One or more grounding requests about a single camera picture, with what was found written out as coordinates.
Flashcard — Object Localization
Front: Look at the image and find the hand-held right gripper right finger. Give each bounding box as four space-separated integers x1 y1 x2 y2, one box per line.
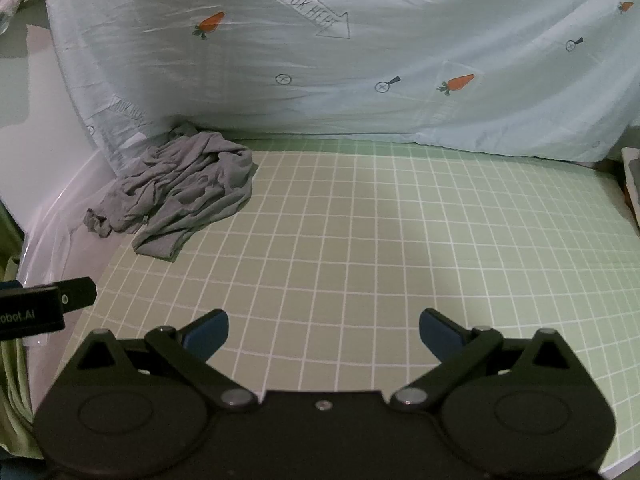
390 308 576 414

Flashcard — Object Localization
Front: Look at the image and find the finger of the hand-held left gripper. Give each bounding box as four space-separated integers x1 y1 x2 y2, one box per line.
59 276 97 318

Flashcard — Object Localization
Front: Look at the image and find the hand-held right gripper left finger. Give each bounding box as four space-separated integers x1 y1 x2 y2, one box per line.
75 308 260 414

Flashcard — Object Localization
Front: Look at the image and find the grey garment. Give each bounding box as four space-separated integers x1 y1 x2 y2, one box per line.
83 121 259 264

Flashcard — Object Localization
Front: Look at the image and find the clear plastic bag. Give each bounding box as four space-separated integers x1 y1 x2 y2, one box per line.
0 22 151 361

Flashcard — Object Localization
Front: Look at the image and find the green curtain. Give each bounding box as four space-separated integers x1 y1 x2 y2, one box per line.
0 205 47 462

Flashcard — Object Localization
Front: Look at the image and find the light blue carrot-print quilt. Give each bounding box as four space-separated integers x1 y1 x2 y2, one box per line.
42 0 640 177

